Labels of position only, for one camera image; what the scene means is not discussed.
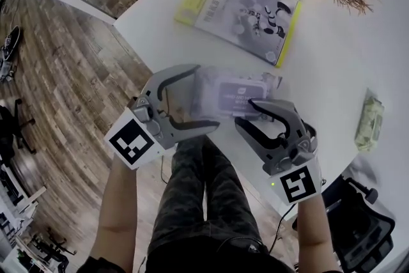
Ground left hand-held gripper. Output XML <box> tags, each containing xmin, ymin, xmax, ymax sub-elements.
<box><xmin>103</xmin><ymin>63</ymin><xmax>222</xmax><ymax>171</ymax></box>

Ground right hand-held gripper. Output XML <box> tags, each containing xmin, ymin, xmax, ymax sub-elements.
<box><xmin>234</xmin><ymin>98</ymin><xmax>322</xmax><ymax>207</ymax></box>

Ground lilac wet wipe pack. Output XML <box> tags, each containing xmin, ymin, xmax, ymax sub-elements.
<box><xmin>188</xmin><ymin>65</ymin><xmax>284</xmax><ymax>121</ymax></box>

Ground person's right forearm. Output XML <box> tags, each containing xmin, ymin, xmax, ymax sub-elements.
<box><xmin>295</xmin><ymin>191</ymin><xmax>341</xmax><ymax>273</ymax></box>

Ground person's left forearm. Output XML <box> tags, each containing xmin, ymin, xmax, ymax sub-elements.
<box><xmin>95</xmin><ymin>155</ymin><xmax>142</xmax><ymax>266</ymax></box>

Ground person's camouflage trousers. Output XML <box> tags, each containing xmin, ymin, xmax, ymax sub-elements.
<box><xmin>146</xmin><ymin>134</ymin><xmax>266</xmax><ymax>254</ymax></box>

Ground green patterned tissue pack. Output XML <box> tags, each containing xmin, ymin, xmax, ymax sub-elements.
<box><xmin>354</xmin><ymin>88</ymin><xmax>386</xmax><ymax>153</ymax></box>

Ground yellow-edged grey book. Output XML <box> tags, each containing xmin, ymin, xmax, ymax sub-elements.
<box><xmin>174</xmin><ymin>0</ymin><xmax>303</xmax><ymax>68</ymax></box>

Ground black office chair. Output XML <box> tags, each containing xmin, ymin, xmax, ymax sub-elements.
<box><xmin>31</xmin><ymin>226</ymin><xmax>78</xmax><ymax>267</ymax></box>
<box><xmin>322</xmin><ymin>174</ymin><xmax>396</xmax><ymax>273</ymax></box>

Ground person's black shirt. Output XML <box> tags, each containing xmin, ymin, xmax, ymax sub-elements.
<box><xmin>76</xmin><ymin>238</ymin><xmax>291</xmax><ymax>273</ymax></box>

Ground black chair base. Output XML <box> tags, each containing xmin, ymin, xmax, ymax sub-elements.
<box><xmin>0</xmin><ymin>98</ymin><xmax>36</xmax><ymax>155</ymax></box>

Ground black and white sneaker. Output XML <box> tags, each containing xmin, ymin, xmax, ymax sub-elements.
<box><xmin>0</xmin><ymin>58</ymin><xmax>17</xmax><ymax>83</ymax></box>
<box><xmin>0</xmin><ymin>25</ymin><xmax>22</xmax><ymax>62</ymax></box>

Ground left hand-held gripper cable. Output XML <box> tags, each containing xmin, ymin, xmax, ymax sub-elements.
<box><xmin>159</xmin><ymin>152</ymin><xmax>171</xmax><ymax>185</ymax></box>

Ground hand-held gripper cable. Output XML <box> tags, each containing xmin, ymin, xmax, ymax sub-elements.
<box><xmin>159</xmin><ymin>152</ymin><xmax>171</xmax><ymax>185</ymax></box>
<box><xmin>266</xmin><ymin>201</ymin><xmax>298</xmax><ymax>254</ymax></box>

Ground right hand-held gripper cable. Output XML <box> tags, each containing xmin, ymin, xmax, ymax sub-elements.
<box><xmin>266</xmin><ymin>201</ymin><xmax>298</xmax><ymax>254</ymax></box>

